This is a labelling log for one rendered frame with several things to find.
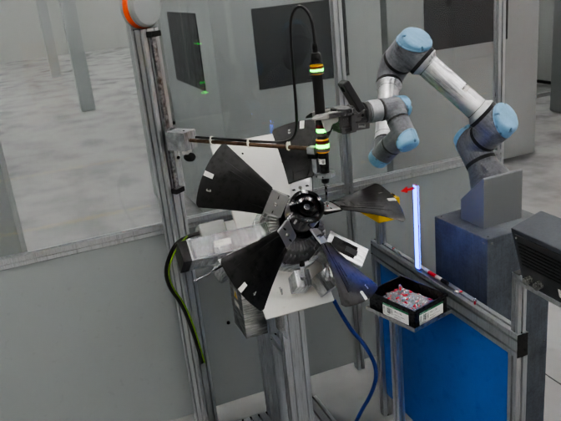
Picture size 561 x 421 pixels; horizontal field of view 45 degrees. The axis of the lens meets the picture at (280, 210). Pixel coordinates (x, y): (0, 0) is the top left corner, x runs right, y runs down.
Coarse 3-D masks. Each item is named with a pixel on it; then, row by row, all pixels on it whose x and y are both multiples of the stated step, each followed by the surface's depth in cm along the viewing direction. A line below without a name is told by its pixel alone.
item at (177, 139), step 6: (168, 132) 253; (174, 132) 252; (180, 132) 251; (186, 132) 250; (192, 132) 253; (168, 138) 253; (174, 138) 251; (180, 138) 250; (186, 138) 250; (192, 138) 253; (168, 144) 254; (174, 144) 252; (180, 144) 251; (186, 144) 251; (192, 144) 254; (168, 150) 257; (174, 150) 254; (180, 150) 252; (186, 150) 251
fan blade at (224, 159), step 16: (224, 144) 221; (224, 160) 221; (240, 160) 221; (224, 176) 221; (240, 176) 221; (256, 176) 221; (224, 192) 222; (240, 192) 222; (256, 192) 222; (224, 208) 224; (240, 208) 224; (256, 208) 224
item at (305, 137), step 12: (312, 120) 236; (276, 132) 240; (300, 132) 236; (312, 132) 234; (276, 144) 239; (300, 144) 234; (312, 144) 232; (288, 156) 235; (300, 156) 232; (288, 168) 234; (300, 168) 231; (288, 180) 233
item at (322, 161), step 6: (312, 48) 210; (312, 54) 210; (318, 54) 209; (312, 60) 210; (318, 60) 210; (318, 156) 221; (324, 156) 220; (324, 162) 221; (324, 168) 222; (324, 180) 223
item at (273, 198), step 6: (270, 192) 222; (276, 192) 222; (270, 198) 223; (276, 198) 223; (282, 198) 223; (288, 198) 223; (270, 204) 224; (282, 204) 224; (264, 210) 225; (270, 210) 225; (276, 210) 225; (282, 210) 225; (276, 216) 226
